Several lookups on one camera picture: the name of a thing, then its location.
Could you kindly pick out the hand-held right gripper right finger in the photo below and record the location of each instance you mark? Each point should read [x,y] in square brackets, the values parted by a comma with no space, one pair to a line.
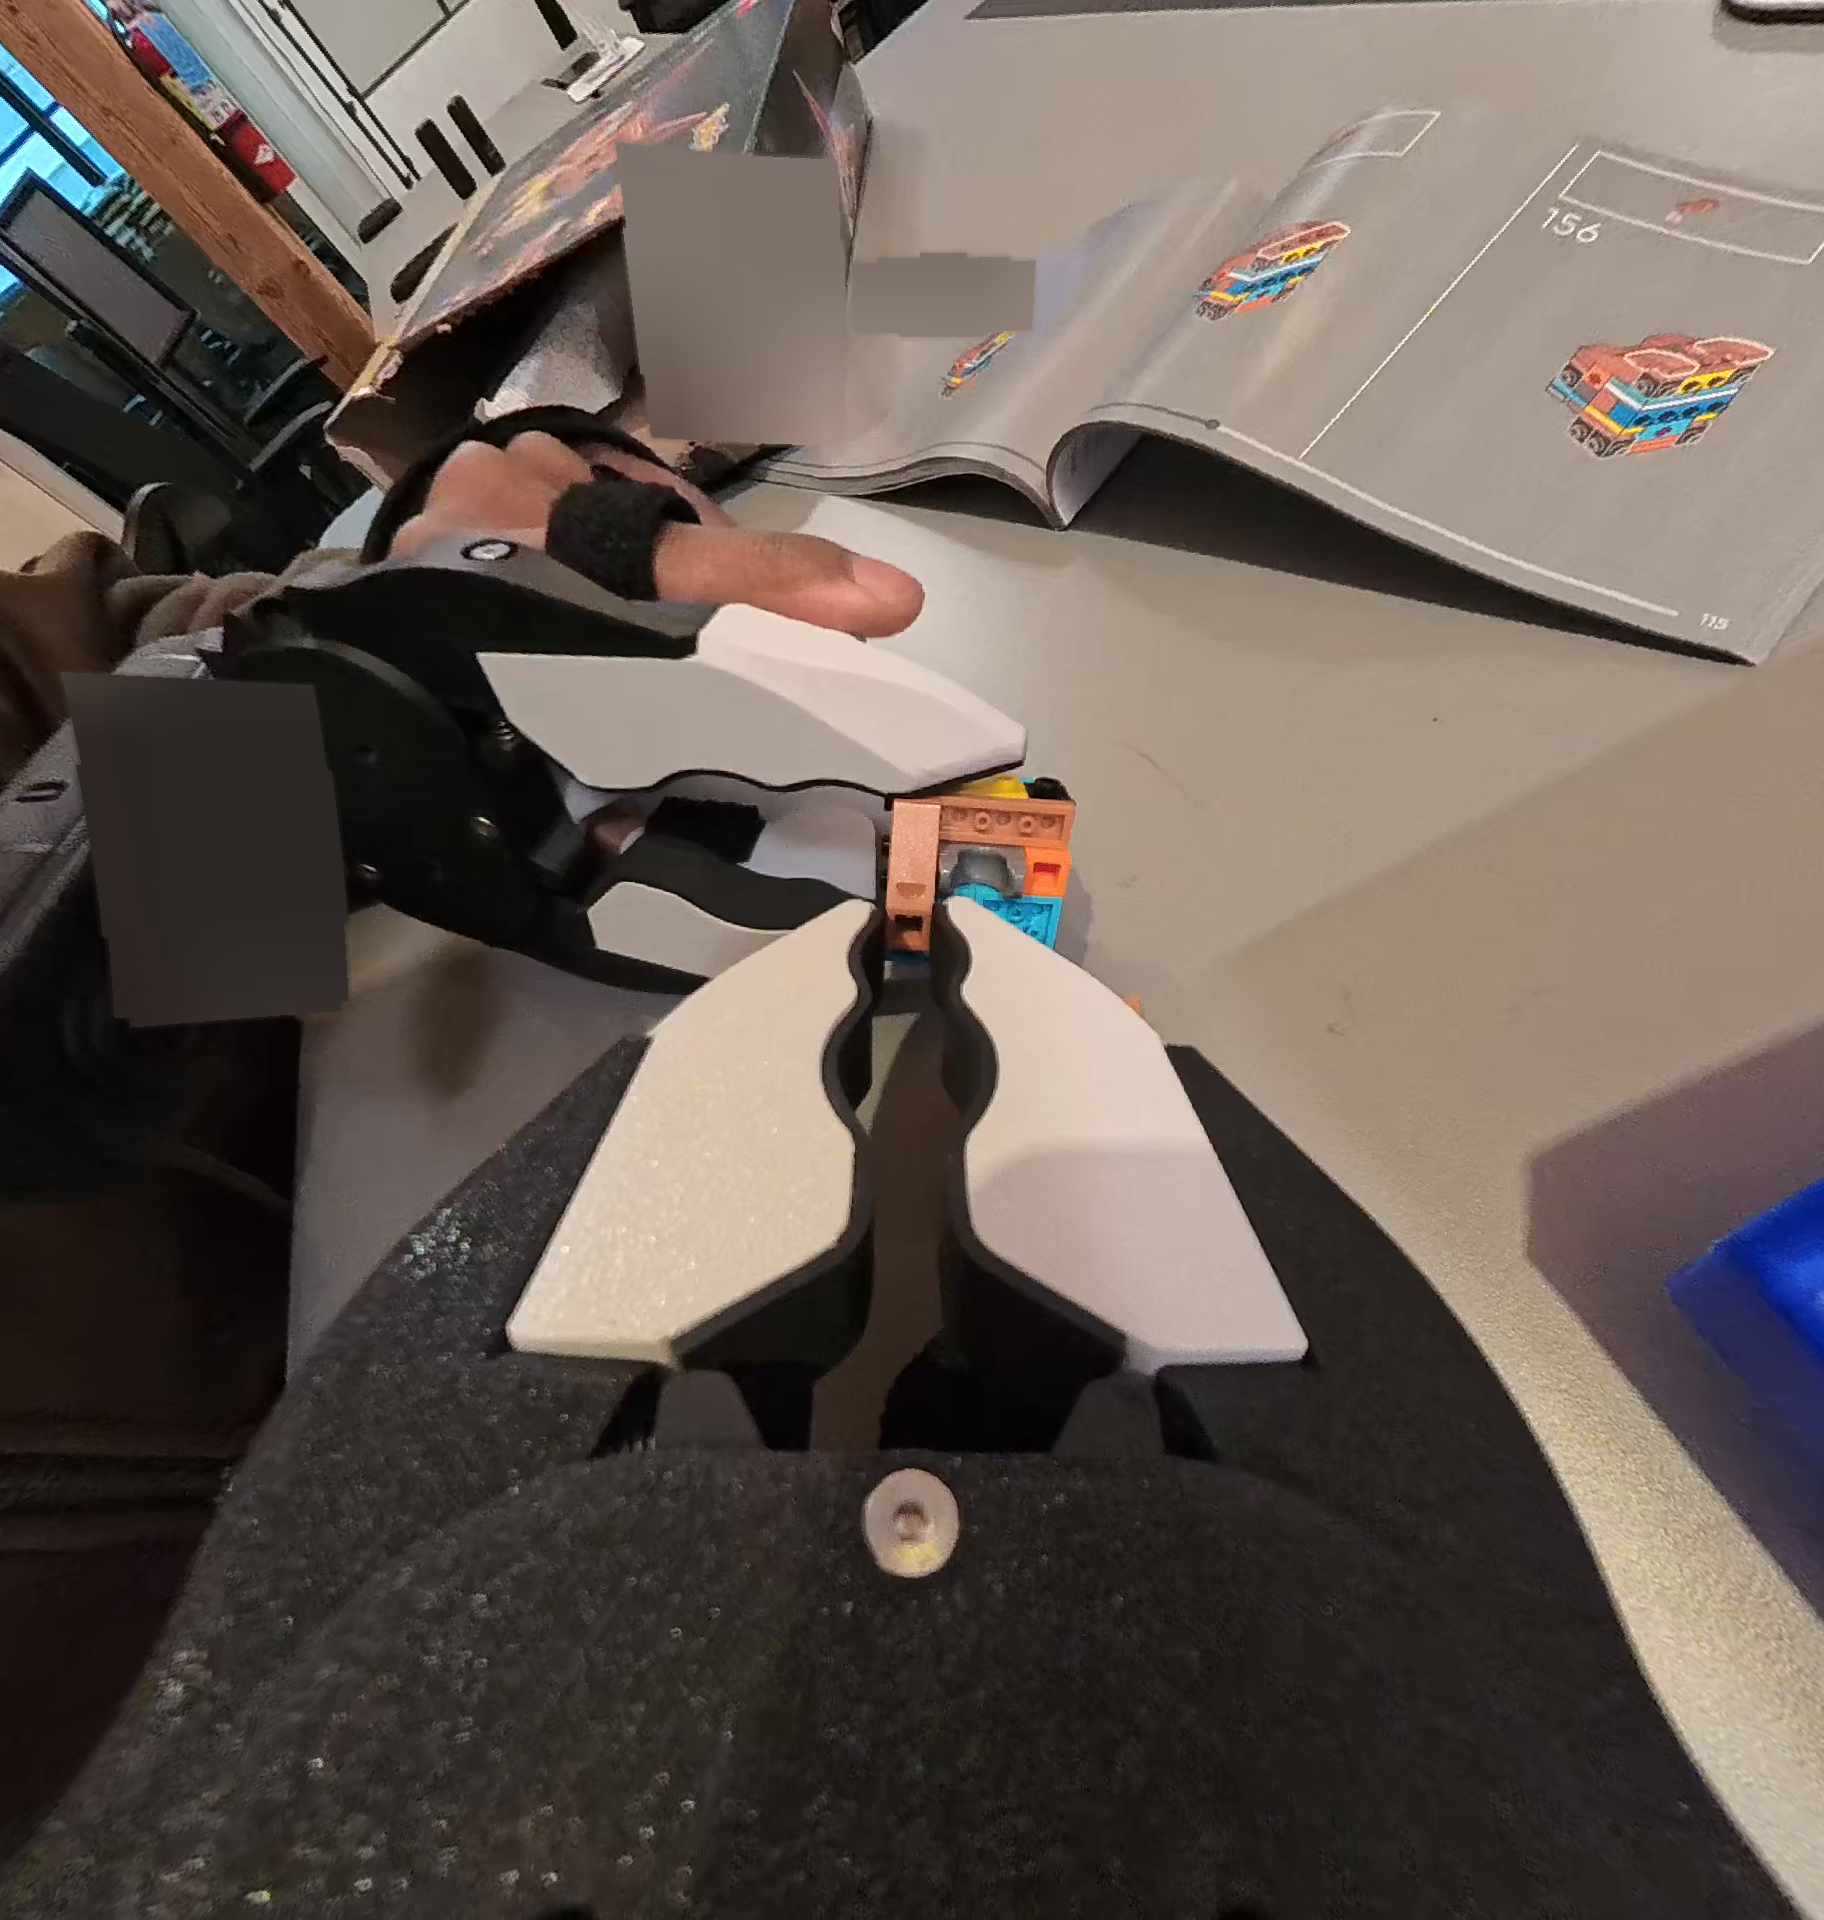
[1120,1187]

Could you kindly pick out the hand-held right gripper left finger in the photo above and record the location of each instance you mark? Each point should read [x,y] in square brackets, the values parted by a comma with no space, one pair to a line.
[685,1169]

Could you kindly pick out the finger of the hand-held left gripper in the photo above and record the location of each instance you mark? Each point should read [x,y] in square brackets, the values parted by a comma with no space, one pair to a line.
[670,922]
[793,706]

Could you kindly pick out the multicoloured toy brick model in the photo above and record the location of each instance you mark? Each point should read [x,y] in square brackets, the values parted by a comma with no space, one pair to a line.
[1003,823]

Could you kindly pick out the person's left forearm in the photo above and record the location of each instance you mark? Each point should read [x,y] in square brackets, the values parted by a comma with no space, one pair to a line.
[131,614]

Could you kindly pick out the grey desk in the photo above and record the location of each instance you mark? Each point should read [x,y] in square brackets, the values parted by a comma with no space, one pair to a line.
[1377,900]

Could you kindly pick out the person's left hand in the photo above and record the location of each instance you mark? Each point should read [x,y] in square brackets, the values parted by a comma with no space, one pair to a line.
[793,578]

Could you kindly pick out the printed cardboard toy box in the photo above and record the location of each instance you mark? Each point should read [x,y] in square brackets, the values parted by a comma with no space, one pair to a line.
[554,195]

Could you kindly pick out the black monitor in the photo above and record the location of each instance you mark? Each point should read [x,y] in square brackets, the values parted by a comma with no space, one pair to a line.
[94,261]

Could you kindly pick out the white cabinet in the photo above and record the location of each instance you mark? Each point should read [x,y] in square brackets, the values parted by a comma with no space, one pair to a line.
[626,90]

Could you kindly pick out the red fire extinguisher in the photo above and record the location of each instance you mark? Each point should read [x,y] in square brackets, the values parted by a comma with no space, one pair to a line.
[258,142]

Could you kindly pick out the person's brown jacket torso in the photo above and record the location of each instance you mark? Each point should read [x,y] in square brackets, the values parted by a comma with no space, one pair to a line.
[71,1425]

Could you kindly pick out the blue plastic bin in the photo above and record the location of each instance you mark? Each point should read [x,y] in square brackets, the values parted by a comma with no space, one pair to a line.
[1812,1291]

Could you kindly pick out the open instruction booklet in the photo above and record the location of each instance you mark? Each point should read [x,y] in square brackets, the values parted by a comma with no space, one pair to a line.
[1452,376]

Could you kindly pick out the wooden post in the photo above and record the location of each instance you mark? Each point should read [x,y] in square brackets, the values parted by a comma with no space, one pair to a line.
[177,166]

